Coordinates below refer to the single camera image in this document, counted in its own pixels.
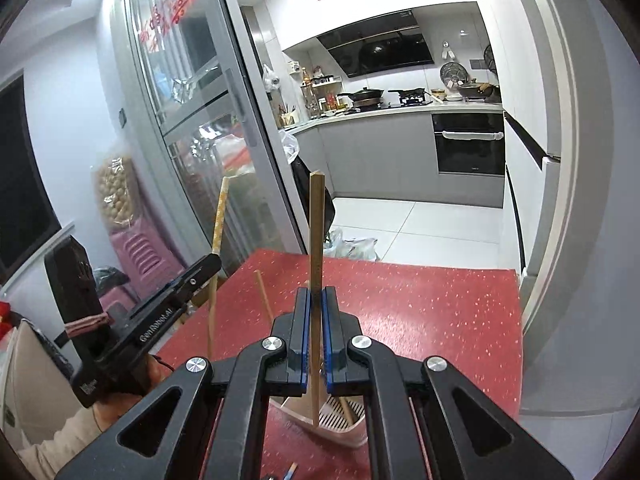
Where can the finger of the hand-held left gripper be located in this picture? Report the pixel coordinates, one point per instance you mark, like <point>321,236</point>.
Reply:
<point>200,270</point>

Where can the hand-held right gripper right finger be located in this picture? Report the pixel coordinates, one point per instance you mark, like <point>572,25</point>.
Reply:
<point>330,340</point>

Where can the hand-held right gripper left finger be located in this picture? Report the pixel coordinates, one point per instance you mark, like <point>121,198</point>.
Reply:
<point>304,340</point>

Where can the yellow patterned chopstick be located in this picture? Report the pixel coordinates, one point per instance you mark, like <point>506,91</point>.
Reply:
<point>220,220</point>

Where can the wooden chopstick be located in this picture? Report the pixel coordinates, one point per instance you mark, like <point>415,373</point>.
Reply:
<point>316,235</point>
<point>264,295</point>
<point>348,410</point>

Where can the beige plastic cutlery holder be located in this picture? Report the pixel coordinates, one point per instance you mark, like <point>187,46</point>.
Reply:
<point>340,430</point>

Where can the blue patterned chopstick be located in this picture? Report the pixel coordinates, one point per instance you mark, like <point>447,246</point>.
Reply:
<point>291,471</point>

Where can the person's left forearm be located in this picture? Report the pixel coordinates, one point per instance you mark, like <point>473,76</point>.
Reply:
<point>65,440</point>

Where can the person's left hand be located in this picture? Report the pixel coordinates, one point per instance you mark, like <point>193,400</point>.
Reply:
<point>130,385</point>

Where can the black trash bag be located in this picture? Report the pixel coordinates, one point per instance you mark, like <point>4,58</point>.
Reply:
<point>107,280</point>

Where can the stack of pink stools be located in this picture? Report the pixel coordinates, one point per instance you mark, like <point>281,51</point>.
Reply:
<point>145,260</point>

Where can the plastic bags on floor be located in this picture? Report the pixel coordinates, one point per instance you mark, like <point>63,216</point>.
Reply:
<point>350,245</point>

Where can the white cloth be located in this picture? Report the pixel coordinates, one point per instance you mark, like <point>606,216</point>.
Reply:
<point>30,370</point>

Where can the clear bag of nuts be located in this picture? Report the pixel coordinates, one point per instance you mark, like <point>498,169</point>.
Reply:
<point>115,190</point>

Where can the clear plastic bag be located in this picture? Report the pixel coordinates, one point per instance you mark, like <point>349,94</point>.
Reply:
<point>291,146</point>

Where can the sliding glass door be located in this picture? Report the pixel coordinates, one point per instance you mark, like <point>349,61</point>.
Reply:
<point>200,110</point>

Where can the kitchen utensil crock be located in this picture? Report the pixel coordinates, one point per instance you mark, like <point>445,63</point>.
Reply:
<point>287,115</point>

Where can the dark window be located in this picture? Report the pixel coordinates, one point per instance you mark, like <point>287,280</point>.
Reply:
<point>25,175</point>

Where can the hanging white plastic bag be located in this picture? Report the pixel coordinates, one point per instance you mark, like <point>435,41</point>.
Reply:
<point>271,80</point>

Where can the spice rack with bottles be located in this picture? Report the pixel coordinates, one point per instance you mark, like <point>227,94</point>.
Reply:
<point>322,92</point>

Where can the black wok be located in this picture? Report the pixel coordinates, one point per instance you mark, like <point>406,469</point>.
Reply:
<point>365,95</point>

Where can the black built-in oven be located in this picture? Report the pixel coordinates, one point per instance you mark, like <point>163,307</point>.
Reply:
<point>470,142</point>

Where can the red paper door cutout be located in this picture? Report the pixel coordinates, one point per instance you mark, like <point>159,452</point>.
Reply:
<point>160,20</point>

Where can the black frying pan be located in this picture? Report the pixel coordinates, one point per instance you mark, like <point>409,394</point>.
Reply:
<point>407,94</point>

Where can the black range hood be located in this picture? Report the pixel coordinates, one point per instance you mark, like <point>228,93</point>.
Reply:
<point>380,47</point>

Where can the dark wok with food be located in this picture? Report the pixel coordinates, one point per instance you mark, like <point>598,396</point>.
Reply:
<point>475,89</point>

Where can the white refrigerator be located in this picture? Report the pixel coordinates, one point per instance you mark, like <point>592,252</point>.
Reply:
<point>530,85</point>

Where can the round black skimmer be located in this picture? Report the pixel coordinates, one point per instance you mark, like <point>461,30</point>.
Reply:
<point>490,57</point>

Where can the grey wall switch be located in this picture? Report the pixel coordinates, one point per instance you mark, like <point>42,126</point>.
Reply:
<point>122,116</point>

